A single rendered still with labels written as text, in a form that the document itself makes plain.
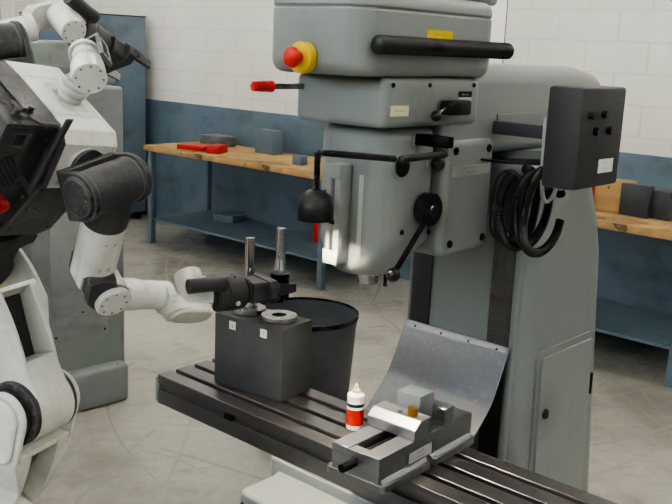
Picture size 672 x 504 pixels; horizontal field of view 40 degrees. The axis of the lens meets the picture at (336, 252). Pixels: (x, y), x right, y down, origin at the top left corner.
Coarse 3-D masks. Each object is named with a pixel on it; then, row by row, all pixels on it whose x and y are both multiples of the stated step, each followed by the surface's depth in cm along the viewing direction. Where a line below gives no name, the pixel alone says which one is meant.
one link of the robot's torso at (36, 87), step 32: (0, 64) 177; (32, 64) 185; (0, 96) 168; (32, 96) 174; (64, 96) 180; (0, 128) 163; (32, 128) 167; (64, 128) 167; (96, 128) 180; (0, 160) 168; (32, 160) 174; (64, 160) 174; (0, 192) 174; (32, 192) 174; (0, 224) 181; (32, 224) 187
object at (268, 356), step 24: (216, 312) 232; (240, 312) 229; (264, 312) 229; (288, 312) 230; (216, 336) 233; (240, 336) 228; (264, 336) 223; (288, 336) 222; (216, 360) 234; (240, 360) 229; (264, 360) 225; (288, 360) 224; (240, 384) 231; (264, 384) 226; (288, 384) 225
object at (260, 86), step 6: (252, 84) 180; (258, 84) 180; (264, 84) 181; (270, 84) 182; (276, 84) 184; (282, 84) 185; (288, 84) 186; (294, 84) 188; (300, 84) 189; (252, 90) 180; (258, 90) 180; (264, 90) 181; (270, 90) 182
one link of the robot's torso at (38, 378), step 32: (0, 288) 192; (32, 288) 199; (0, 320) 189; (32, 320) 200; (0, 352) 193; (32, 352) 201; (0, 384) 193; (32, 384) 192; (64, 384) 199; (32, 416) 191; (64, 416) 199
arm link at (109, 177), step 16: (112, 160) 174; (128, 160) 175; (96, 176) 168; (112, 176) 170; (128, 176) 173; (112, 192) 170; (128, 192) 173; (112, 208) 172; (128, 208) 176; (96, 224) 176; (112, 224) 176
